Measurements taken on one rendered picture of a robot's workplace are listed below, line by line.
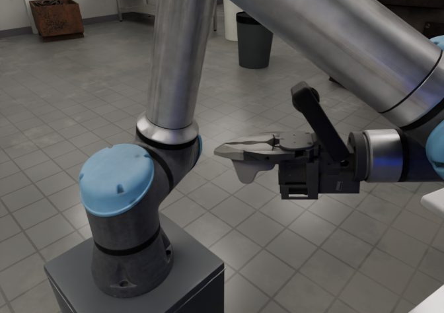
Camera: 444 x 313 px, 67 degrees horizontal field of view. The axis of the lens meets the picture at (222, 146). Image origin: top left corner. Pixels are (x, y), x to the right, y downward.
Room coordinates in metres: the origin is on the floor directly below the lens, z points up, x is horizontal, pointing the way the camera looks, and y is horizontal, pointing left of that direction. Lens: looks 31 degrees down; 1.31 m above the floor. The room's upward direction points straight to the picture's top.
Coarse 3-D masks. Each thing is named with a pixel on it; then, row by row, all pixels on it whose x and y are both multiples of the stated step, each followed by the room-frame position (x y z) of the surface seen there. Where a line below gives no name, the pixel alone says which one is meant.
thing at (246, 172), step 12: (228, 144) 0.43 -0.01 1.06; (240, 144) 0.43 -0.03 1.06; (264, 144) 0.42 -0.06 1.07; (228, 156) 0.41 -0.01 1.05; (240, 156) 0.40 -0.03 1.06; (240, 168) 0.41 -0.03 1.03; (252, 168) 0.40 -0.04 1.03; (264, 168) 0.40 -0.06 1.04; (240, 180) 0.40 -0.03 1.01; (252, 180) 0.40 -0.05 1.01
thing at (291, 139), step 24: (288, 144) 0.40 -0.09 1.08; (312, 144) 0.40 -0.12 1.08; (360, 144) 0.39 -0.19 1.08; (288, 168) 0.39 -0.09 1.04; (312, 168) 0.38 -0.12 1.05; (336, 168) 0.40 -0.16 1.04; (360, 168) 0.37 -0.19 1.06; (288, 192) 0.38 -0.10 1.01; (312, 192) 0.37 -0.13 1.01; (336, 192) 0.38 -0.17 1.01
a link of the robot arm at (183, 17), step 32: (160, 0) 0.52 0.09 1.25; (192, 0) 0.50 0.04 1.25; (160, 32) 0.51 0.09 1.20; (192, 32) 0.50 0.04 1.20; (160, 64) 0.51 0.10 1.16; (192, 64) 0.51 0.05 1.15; (160, 96) 0.51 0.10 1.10; (192, 96) 0.53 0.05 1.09; (160, 128) 0.52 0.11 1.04; (192, 128) 0.55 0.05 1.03; (192, 160) 0.55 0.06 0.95
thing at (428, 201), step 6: (432, 192) 0.64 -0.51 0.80; (438, 192) 0.63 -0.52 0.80; (426, 198) 0.62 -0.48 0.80; (432, 198) 0.61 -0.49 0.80; (438, 198) 0.61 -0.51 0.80; (426, 204) 0.61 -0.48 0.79; (432, 204) 0.60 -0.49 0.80; (438, 204) 0.59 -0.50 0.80; (432, 210) 0.59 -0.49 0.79; (438, 210) 0.58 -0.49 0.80; (438, 216) 0.58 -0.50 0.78
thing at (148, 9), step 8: (216, 0) 6.22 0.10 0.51; (120, 8) 7.09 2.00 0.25; (128, 8) 7.05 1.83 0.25; (136, 8) 7.05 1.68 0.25; (144, 8) 7.05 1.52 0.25; (152, 8) 7.05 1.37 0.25; (216, 8) 6.22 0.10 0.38; (120, 16) 7.09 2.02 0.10; (216, 16) 6.22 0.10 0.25; (216, 24) 6.22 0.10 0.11
